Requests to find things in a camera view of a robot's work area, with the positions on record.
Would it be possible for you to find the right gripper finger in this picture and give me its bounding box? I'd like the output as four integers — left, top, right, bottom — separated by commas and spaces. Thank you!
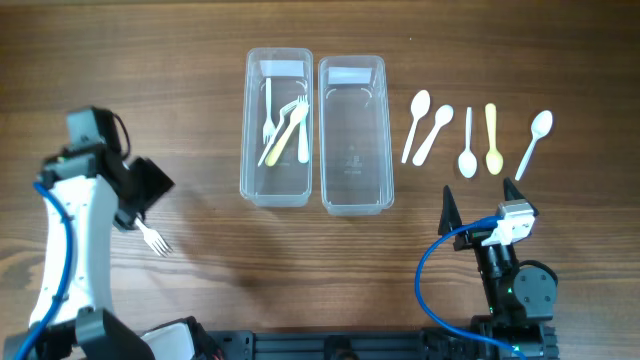
438, 185, 463, 235
501, 177, 539, 216

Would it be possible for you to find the yellow plastic spoon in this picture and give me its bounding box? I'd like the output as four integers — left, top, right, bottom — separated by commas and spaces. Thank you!
485, 103, 504, 175

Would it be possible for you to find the white spoon bowl down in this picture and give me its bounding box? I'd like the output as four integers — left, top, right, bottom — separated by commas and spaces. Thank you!
458, 107, 478, 179

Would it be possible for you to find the wide white plastic spoon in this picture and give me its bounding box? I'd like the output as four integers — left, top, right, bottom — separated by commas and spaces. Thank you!
412, 105, 454, 166

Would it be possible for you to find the slanted white plastic fork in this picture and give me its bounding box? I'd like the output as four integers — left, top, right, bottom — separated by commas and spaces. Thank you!
262, 77, 275, 144

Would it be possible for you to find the yellow plastic fork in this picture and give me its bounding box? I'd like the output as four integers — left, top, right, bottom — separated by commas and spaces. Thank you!
266, 101, 309, 167

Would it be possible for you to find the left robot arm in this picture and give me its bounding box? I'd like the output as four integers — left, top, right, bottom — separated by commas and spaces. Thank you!
3, 106, 225, 359

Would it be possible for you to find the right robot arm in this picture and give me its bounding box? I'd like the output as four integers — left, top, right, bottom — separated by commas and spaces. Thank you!
438, 178, 559, 359

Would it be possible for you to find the left clear plastic container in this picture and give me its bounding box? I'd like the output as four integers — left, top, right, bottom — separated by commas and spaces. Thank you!
240, 48, 314, 207

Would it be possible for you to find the clear plastic container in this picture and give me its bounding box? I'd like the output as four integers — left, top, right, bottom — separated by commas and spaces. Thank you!
240, 48, 314, 207
318, 55, 394, 216

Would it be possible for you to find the right clear plastic container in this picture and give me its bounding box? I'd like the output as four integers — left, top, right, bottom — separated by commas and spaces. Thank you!
318, 55, 394, 216

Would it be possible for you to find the cream plastic spoon leftmost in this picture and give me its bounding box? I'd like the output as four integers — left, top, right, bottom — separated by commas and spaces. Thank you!
401, 89, 431, 164

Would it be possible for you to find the right blue cable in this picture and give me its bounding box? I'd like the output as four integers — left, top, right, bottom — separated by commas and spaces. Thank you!
414, 215, 527, 360

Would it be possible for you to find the blue cable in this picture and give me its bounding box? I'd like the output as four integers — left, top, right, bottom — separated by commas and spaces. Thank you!
12, 180, 75, 360
414, 215, 527, 360

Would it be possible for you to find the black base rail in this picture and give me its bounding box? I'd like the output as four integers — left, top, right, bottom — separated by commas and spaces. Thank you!
208, 327, 559, 360

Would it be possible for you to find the left blue cable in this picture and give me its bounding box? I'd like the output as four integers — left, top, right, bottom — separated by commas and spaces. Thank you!
12, 180, 75, 360

